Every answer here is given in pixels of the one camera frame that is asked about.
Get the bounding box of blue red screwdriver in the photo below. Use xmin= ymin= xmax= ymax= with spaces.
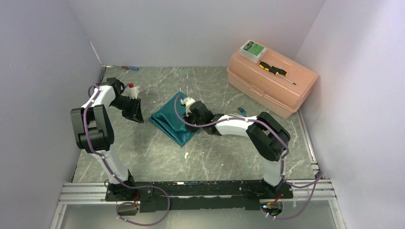
xmin=112 ymin=65 xmax=139 ymax=71

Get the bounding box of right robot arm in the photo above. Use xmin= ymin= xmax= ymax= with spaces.
xmin=180 ymin=97 xmax=291 ymax=198

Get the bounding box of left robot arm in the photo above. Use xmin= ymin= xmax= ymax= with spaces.
xmin=70 ymin=77 xmax=144 ymax=200

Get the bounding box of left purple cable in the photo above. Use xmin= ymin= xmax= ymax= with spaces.
xmin=83 ymin=84 xmax=171 ymax=228

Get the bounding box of pink plastic toolbox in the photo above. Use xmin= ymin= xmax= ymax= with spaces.
xmin=227 ymin=41 xmax=319 ymax=119

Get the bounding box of white plastic utensil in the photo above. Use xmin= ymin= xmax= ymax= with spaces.
xmin=227 ymin=113 xmax=245 ymax=118

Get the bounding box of aluminium frame rail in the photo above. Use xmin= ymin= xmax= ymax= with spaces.
xmin=58 ymin=180 xmax=337 ymax=205

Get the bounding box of green white small box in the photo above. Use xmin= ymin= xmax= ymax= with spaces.
xmin=239 ymin=40 xmax=267 ymax=63

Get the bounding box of teal cloth napkin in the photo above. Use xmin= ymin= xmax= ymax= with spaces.
xmin=149 ymin=92 xmax=200 ymax=146

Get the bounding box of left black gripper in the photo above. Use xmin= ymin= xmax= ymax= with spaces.
xmin=110 ymin=96 xmax=144 ymax=124

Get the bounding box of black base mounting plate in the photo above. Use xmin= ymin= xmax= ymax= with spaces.
xmin=106 ymin=180 xmax=293 ymax=213

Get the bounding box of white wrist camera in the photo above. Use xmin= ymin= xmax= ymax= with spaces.
xmin=124 ymin=83 xmax=143 ymax=99
xmin=180 ymin=97 xmax=196 ymax=116

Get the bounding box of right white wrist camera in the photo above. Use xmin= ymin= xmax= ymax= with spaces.
xmin=180 ymin=97 xmax=196 ymax=116

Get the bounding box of blue plastic utensil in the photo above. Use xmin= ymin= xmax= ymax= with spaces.
xmin=237 ymin=107 xmax=246 ymax=117

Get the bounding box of yellow black screwdriver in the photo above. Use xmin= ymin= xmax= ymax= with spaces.
xmin=258 ymin=61 xmax=297 ymax=85

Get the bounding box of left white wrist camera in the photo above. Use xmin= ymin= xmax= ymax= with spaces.
xmin=124 ymin=83 xmax=143 ymax=99

